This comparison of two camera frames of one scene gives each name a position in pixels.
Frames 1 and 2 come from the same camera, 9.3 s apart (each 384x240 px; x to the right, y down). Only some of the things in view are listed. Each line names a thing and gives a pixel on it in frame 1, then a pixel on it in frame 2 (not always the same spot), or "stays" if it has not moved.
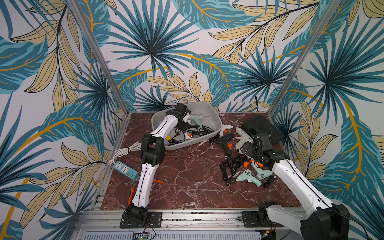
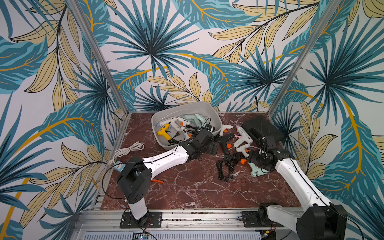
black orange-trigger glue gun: x=224 y=140 stays
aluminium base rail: x=176 y=225 stays
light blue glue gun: x=262 y=174 -> x=203 y=119
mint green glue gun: x=197 y=118 stays
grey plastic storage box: x=205 y=122 stays
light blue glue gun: x=247 y=175 -> x=256 y=171
